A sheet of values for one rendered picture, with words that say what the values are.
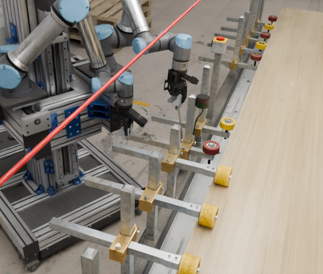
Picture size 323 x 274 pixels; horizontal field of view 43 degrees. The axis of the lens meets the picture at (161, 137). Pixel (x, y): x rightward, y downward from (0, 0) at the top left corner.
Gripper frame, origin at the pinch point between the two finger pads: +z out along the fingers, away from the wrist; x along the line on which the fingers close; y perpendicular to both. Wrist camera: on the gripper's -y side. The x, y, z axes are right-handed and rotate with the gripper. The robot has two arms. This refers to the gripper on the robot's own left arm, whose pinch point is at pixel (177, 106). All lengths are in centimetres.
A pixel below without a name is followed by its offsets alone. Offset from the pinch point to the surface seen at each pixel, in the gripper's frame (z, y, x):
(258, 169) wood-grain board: 11.6, -12.0, 45.8
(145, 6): 54, -216, -356
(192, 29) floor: 82, -283, -326
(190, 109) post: -3.7, 0.4, 9.8
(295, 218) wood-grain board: 12, -2, 75
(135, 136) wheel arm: 17.3, 17.3, -8.9
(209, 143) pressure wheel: 11.4, -6.1, 19.2
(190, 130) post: 7.6, -0.9, 10.6
